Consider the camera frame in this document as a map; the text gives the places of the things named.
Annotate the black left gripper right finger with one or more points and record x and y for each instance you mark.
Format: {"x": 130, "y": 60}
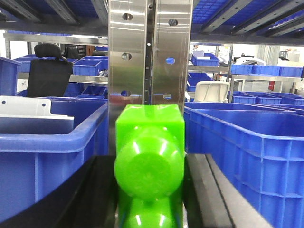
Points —
{"x": 211, "y": 201}

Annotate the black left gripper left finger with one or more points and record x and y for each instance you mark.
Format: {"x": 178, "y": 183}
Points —
{"x": 88, "y": 199}

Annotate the green toy block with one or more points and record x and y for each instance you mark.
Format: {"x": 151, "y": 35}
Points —
{"x": 149, "y": 166}

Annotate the blue bin left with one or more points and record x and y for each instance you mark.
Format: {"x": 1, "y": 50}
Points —
{"x": 38, "y": 159}

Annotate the blue bin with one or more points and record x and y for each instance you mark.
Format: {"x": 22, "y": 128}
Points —
{"x": 259, "y": 149}
{"x": 38, "y": 159}

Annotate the blue bin right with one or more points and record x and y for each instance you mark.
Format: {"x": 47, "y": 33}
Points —
{"x": 259, "y": 149}

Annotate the white plastic chair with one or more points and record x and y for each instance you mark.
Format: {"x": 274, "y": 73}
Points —
{"x": 211, "y": 91}

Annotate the white plastic part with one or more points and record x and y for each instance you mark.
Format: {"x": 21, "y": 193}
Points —
{"x": 24, "y": 107}

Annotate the black office chair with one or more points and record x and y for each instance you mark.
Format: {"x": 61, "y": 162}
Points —
{"x": 49, "y": 75}

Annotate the stainless steel shelf upright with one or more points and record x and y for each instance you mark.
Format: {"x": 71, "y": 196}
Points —
{"x": 149, "y": 44}

